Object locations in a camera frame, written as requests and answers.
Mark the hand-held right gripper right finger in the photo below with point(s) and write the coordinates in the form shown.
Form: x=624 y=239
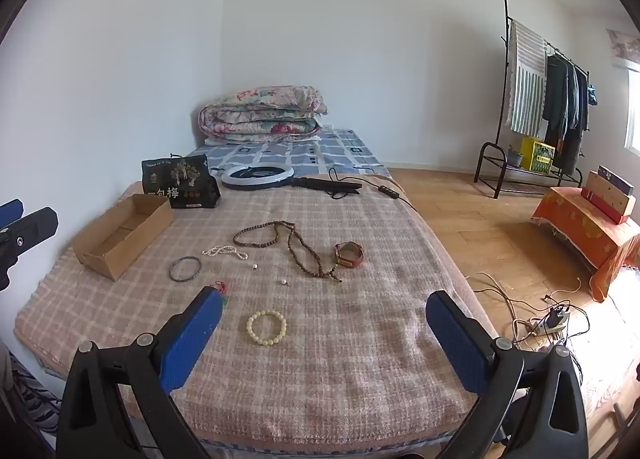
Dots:
x=457 y=339

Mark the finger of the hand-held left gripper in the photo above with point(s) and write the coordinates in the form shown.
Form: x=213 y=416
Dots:
x=11 y=211
x=30 y=229

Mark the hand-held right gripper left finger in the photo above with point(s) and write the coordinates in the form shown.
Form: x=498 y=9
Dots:
x=195 y=334

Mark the red green tassel charm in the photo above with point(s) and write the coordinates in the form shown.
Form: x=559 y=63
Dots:
x=223 y=289

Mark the dark thin bangle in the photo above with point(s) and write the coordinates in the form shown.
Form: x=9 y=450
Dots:
x=171 y=273

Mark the white power strip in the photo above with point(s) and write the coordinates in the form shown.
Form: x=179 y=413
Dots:
x=547 y=324

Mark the black snack bag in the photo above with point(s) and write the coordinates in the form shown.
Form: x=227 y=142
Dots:
x=180 y=184

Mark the orange cloth covered table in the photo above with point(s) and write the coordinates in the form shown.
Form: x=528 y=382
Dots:
x=580 y=229

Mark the dark striped cloth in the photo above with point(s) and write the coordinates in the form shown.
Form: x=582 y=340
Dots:
x=25 y=404

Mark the black metal clothes rack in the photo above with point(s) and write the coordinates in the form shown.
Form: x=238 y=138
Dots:
x=487 y=159

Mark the small green pot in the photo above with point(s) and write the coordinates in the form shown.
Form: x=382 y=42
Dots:
x=515 y=157

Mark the red flat box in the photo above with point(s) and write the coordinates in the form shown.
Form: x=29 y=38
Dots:
x=602 y=206

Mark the yellow crate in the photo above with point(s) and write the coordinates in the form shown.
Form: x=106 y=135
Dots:
x=537 y=154

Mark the tan cardboard box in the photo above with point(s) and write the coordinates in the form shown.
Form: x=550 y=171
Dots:
x=607 y=196

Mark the blue patterned bed sheet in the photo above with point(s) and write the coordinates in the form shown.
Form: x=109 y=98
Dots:
x=320 y=149

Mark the dark purple box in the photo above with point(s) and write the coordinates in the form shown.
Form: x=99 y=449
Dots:
x=617 y=179

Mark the folded floral quilt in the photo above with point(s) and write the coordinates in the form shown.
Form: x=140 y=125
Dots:
x=260 y=114

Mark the dark hanging clothes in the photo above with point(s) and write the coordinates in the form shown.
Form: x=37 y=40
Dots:
x=562 y=104

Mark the striped hanging towel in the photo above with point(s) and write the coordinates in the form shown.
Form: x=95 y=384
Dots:
x=527 y=79

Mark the window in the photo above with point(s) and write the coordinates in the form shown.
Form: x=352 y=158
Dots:
x=632 y=109

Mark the floral wall hanging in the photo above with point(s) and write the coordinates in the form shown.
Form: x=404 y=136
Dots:
x=622 y=46

